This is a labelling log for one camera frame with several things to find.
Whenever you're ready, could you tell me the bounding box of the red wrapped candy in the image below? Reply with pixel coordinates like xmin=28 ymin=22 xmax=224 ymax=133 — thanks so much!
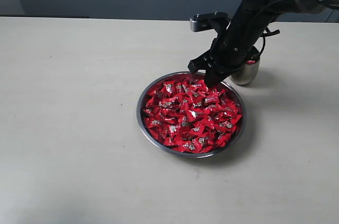
xmin=190 ymin=79 xmax=208 ymax=92
xmin=214 ymin=121 xmax=237 ymax=133
xmin=176 ymin=141 xmax=197 ymax=154
xmin=163 ymin=80 xmax=176 ymax=96

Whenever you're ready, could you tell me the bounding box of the stainless steel cup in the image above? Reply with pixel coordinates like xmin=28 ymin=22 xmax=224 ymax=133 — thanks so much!
xmin=229 ymin=47 xmax=260 ymax=86

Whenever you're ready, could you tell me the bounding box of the round steel plate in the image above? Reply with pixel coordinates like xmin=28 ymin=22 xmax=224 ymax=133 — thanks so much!
xmin=136 ymin=71 xmax=247 ymax=158

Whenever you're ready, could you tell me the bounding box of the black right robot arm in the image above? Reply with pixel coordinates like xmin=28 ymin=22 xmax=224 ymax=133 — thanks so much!
xmin=188 ymin=0 xmax=338 ymax=87

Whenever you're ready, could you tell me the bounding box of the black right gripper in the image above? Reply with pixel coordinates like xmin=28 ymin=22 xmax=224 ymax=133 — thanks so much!
xmin=188 ymin=9 xmax=270 ymax=87

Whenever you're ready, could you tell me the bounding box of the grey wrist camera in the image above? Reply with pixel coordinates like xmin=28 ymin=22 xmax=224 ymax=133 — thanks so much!
xmin=190 ymin=12 xmax=231 ymax=33

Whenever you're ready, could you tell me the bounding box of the black cable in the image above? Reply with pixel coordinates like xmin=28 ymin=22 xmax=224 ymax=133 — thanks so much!
xmin=246 ymin=0 xmax=321 ymax=58

